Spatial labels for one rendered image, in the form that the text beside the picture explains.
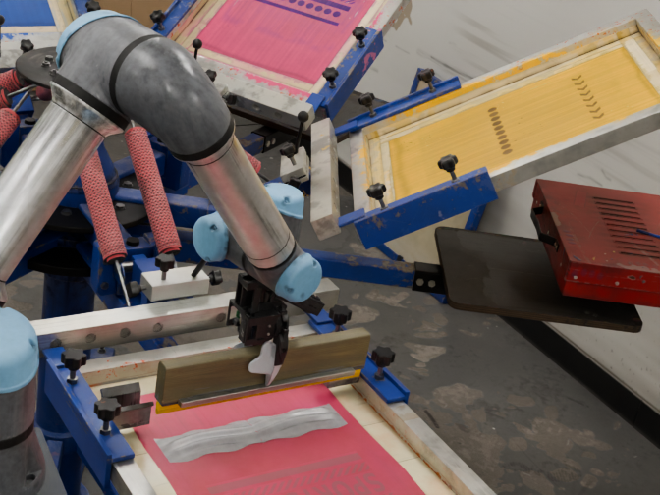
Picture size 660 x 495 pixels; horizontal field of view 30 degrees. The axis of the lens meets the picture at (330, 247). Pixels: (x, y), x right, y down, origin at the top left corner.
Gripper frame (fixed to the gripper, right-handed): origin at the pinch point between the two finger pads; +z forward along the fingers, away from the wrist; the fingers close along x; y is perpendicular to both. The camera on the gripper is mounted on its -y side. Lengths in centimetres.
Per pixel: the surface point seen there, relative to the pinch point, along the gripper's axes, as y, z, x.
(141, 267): 2.2, 5.0, -48.6
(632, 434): -196, 108, -71
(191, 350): 1.9, 10.1, -24.2
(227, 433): 5.0, 13.1, -1.4
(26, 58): 11, -22, -100
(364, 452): -16.6, 13.5, 11.2
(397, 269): -66, 16, -52
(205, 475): 13.6, 13.7, 7.7
